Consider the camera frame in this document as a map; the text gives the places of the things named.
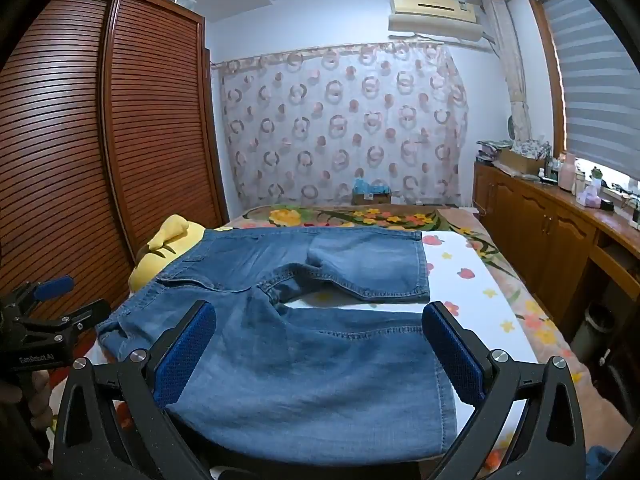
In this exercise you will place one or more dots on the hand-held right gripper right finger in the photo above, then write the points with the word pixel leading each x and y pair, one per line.
pixel 455 360

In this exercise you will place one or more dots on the wall air conditioner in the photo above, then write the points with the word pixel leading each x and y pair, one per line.
pixel 435 15

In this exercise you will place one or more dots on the wooden louvered wardrobe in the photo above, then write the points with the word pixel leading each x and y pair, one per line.
pixel 75 135

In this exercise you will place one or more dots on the pink bottle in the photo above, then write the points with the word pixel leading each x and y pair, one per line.
pixel 567 172

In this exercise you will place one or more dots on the open cardboard box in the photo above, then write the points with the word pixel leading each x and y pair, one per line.
pixel 520 161

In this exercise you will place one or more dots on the striped window blind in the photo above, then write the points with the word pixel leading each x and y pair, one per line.
pixel 595 75

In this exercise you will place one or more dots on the wooden cabinet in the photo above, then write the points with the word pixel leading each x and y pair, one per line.
pixel 540 230

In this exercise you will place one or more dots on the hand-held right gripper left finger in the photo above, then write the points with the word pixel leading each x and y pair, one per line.
pixel 185 360

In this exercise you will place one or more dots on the cardboard box with blue item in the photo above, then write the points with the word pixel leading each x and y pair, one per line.
pixel 371 192

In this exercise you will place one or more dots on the blue denim pants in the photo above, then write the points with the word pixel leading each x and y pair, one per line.
pixel 300 360

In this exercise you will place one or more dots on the green lid bottle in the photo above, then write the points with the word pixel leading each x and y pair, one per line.
pixel 597 177

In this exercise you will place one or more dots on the clear storage box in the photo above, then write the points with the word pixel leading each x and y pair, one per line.
pixel 179 1

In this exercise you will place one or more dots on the grey trash bin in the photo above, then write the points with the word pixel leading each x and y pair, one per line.
pixel 592 332

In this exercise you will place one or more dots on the yellow plush toy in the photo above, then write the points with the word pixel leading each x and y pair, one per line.
pixel 160 255

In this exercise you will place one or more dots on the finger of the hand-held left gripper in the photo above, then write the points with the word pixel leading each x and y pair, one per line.
pixel 75 316
pixel 55 286

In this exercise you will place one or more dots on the pink tissue pack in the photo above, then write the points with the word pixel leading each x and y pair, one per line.
pixel 589 197

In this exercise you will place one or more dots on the floral bed blanket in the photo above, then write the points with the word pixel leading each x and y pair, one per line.
pixel 350 217

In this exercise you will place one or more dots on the white flower print mat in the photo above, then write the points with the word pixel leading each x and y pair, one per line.
pixel 465 260

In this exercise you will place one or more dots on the circle pattern curtain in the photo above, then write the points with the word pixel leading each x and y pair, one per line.
pixel 340 120

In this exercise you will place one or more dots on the pile of printed cloth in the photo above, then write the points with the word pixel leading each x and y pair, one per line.
pixel 492 150

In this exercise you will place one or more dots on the person's left hand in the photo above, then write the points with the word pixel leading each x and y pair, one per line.
pixel 35 400

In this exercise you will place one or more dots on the tied floral curtain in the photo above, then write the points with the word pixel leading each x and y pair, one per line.
pixel 515 75

